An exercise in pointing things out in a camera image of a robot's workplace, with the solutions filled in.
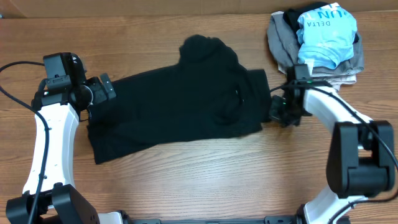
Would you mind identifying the grey folded garment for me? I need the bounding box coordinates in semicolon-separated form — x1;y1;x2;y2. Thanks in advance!
266;14;365;78

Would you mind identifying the beige folded garment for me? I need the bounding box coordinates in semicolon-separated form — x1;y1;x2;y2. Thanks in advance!
271;11;357;92

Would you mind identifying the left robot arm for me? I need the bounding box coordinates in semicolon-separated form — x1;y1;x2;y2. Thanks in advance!
6;52;131;224

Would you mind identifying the black t-shirt with logo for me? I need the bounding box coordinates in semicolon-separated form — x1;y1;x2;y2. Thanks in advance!
87;35;271;164

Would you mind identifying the black folded garment in pile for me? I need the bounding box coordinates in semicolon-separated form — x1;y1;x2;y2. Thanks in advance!
284;2;359;47

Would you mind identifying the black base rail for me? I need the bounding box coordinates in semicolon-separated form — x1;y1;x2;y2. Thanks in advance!
74;215;352;224

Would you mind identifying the light blue folded shirt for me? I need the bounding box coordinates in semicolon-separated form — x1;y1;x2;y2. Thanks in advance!
296;2;358;70

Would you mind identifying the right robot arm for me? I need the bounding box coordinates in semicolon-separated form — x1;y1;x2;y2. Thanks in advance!
264;64;397;224

